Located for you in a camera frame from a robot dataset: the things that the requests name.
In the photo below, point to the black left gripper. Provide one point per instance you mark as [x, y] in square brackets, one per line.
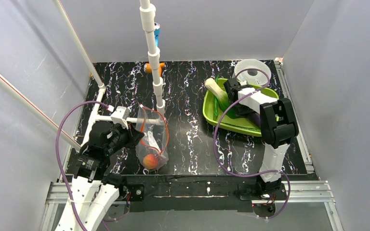
[131, 137]

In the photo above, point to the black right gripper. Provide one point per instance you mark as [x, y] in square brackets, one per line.
[231, 86]

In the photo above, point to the clear zip top bag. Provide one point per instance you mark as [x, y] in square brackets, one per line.
[156, 136]

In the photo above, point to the peach toy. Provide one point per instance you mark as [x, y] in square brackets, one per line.
[150, 161]

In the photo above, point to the purple eggplant toy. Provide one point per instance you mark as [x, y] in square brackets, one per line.
[255, 118]

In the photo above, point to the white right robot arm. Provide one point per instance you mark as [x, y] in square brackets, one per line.
[277, 122]

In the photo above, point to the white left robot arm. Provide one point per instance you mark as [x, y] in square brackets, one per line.
[93, 190]

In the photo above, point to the bok choy toy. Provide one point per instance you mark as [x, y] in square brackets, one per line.
[221, 94]

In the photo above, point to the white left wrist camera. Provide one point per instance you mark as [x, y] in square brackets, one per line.
[120, 115]

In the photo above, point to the aluminium rail frame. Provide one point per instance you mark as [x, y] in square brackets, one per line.
[192, 193]

